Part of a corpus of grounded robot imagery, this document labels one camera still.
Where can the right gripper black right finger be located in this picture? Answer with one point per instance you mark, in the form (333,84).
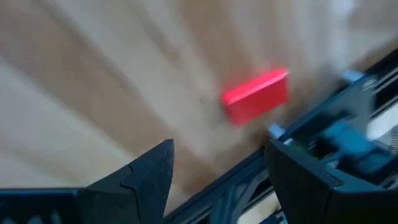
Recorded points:
(311,202)

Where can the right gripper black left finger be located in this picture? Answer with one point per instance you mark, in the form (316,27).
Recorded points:
(136,193)

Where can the red rectangular block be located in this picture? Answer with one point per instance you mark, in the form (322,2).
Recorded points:
(255,99)

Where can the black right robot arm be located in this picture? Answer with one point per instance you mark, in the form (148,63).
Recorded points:
(351,143)

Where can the black aluminium table frame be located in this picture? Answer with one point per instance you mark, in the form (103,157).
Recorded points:
(224,199)

